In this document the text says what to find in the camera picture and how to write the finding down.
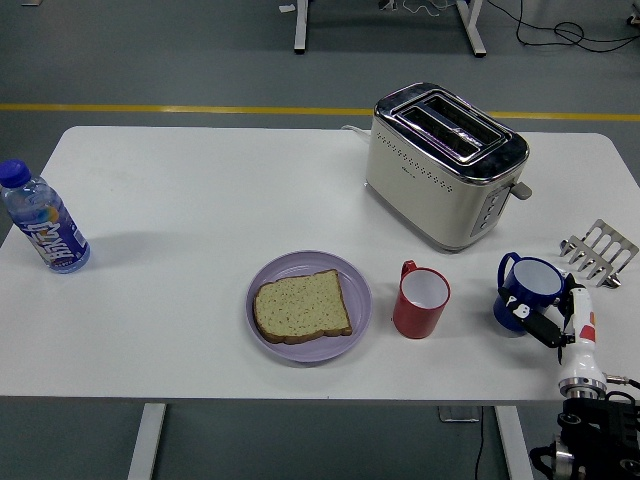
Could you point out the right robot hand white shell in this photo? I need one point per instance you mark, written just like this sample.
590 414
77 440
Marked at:
580 350

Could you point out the blue enamel mug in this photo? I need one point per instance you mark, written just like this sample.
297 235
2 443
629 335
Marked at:
515 285

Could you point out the slice of bread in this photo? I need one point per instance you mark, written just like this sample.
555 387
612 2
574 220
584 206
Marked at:
300 305

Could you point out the white background desk leg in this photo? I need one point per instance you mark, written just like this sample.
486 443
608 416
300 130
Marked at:
300 25
472 30

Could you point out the metal toast rack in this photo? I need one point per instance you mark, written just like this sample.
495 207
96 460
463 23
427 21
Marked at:
602 250

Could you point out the white table leg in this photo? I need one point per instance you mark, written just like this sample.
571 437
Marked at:
515 445
146 440

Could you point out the grey box under table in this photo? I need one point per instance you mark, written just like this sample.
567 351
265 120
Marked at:
457 415

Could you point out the red enamel mug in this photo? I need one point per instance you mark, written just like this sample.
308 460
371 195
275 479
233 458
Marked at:
415 320

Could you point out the cream and chrome toaster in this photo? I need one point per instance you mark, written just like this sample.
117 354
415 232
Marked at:
425 200

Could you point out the lilac plate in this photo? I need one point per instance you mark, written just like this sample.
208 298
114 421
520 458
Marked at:
305 352

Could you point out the white paper scrap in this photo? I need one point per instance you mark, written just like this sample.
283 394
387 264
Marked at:
287 8

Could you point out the blue-capped drink bottle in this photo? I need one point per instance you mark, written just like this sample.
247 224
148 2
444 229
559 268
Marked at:
47 225

